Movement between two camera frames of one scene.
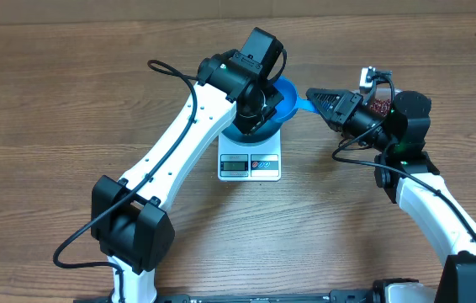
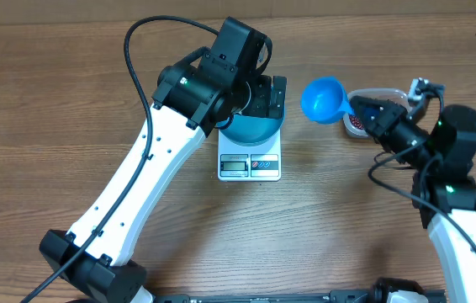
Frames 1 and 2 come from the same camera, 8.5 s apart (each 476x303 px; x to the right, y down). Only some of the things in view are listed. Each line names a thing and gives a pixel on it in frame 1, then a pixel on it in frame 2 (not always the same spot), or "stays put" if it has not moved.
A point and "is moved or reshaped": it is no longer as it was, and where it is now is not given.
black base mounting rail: x=335 y=296 stays put
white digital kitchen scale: x=250 y=163 stays put
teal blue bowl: x=266 y=130 stays put
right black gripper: x=344 y=106 -> x=387 y=116
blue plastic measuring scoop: x=291 y=102 is moved or reshaped
